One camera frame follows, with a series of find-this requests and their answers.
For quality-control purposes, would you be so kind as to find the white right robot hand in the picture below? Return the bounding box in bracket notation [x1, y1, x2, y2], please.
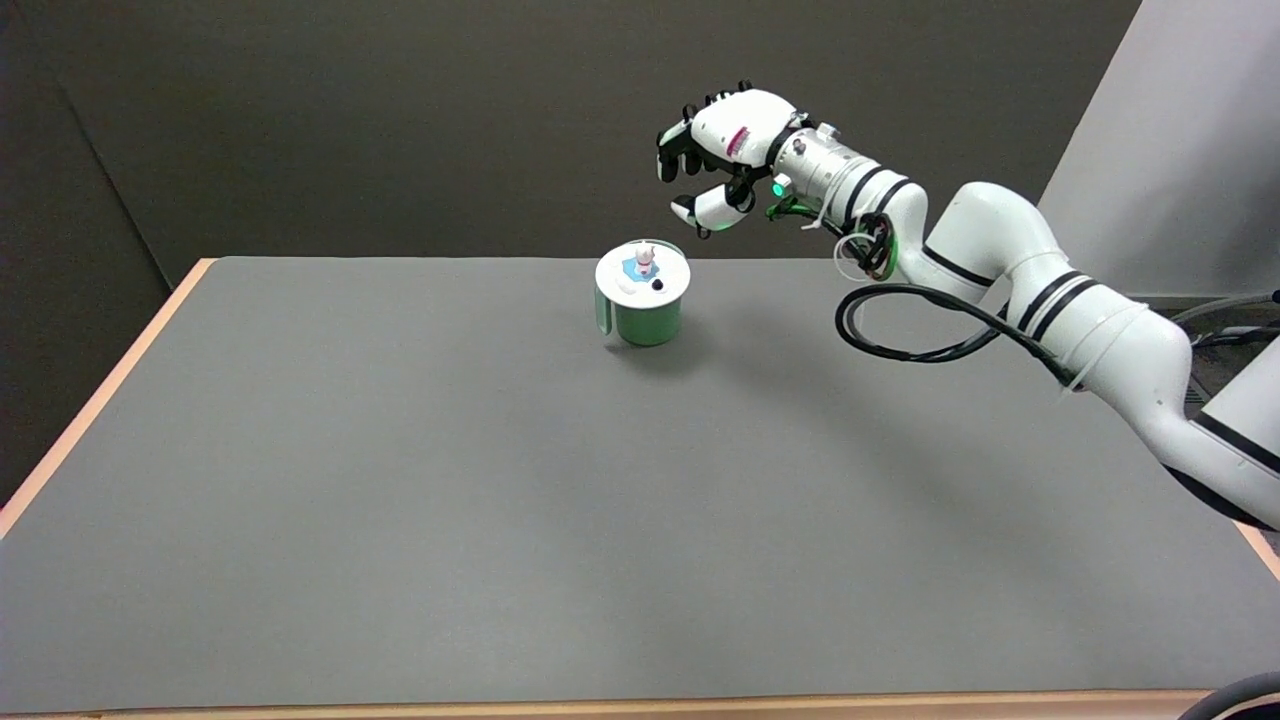
[655, 82, 807, 237]

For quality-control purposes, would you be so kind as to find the white cup lid with figurine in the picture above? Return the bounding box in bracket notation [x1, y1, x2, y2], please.
[595, 240, 692, 305]

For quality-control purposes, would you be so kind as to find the grey office chair base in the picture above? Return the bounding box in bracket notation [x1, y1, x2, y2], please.
[1170, 290, 1280, 347]

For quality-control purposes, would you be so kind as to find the dark curved object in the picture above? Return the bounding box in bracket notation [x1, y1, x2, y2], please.
[1200, 672, 1280, 720]

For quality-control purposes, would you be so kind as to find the coiled thin wire bundle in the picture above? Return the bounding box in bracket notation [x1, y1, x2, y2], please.
[835, 210, 901, 282]

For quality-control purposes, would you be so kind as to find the green cup with handle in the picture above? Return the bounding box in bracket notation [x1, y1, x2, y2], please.
[596, 240, 691, 348]

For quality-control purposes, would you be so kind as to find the black looping robot cable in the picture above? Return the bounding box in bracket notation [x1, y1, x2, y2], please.
[836, 283, 1083, 387]

